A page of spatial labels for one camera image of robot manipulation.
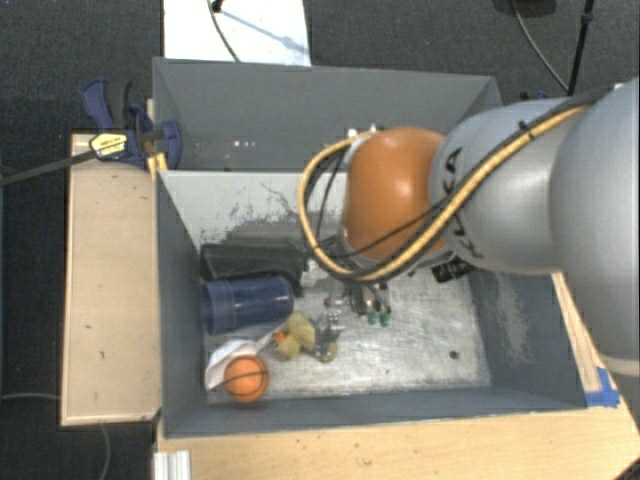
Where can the black cylinder on white bracket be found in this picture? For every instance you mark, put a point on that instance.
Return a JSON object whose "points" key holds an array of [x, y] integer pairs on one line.
{"points": [[451, 270]]}

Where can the orange ball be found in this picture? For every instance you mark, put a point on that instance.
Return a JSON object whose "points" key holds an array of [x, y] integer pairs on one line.
{"points": [[246, 379]]}

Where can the pale wood board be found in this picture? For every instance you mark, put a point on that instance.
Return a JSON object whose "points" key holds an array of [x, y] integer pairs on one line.
{"points": [[112, 288]]}

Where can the black box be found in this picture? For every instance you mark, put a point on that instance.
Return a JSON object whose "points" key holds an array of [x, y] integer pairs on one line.
{"points": [[250, 260]]}

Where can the white cloth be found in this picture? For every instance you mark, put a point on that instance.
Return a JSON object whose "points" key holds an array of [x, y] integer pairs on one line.
{"points": [[217, 363]]}

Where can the grey metal bin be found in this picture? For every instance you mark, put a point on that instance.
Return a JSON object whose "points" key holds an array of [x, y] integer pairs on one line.
{"points": [[430, 338]]}

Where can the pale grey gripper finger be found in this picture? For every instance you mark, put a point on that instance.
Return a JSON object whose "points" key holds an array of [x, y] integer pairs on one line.
{"points": [[325, 340], [340, 329]]}

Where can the yellow toy duck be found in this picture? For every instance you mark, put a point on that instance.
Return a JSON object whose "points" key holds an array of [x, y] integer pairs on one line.
{"points": [[297, 335]]}

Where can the dark blue cup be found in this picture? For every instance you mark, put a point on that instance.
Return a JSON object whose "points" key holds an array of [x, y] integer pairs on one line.
{"points": [[245, 303]]}

